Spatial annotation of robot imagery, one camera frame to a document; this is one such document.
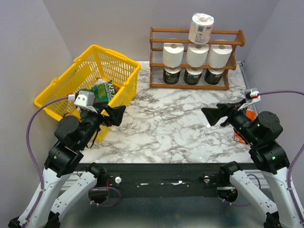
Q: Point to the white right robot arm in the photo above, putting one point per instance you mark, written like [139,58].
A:
[285,210]

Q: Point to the white paper roll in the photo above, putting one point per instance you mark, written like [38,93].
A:
[172,54]
[196,54]
[218,55]

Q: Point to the black roll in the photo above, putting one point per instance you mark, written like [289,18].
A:
[213,77]
[171,75]
[192,75]

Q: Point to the green snack bag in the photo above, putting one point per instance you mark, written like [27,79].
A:
[104,91]

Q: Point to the wooden two-tier shelf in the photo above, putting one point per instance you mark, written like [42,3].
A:
[159,36]

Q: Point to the orange snack packet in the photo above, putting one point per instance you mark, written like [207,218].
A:
[251,115]

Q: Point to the aluminium rail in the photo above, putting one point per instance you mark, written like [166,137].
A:
[252,174]

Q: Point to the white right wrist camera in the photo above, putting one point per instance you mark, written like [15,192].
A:
[251,97]

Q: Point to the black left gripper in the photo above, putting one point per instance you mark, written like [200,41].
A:
[116,114]

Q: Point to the yellow plastic shopping basket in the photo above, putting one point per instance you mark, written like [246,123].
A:
[95,63]

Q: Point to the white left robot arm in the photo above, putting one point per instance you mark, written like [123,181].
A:
[48,207]

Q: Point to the plastic pinkish paper roll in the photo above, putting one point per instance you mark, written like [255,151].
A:
[201,28]

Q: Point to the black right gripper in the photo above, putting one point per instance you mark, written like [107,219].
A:
[213,115]

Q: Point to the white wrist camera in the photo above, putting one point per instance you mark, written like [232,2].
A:
[84,100]
[251,97]

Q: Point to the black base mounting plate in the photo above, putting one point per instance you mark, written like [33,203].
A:
[161,180]

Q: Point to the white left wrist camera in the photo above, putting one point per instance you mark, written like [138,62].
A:
[84,100]

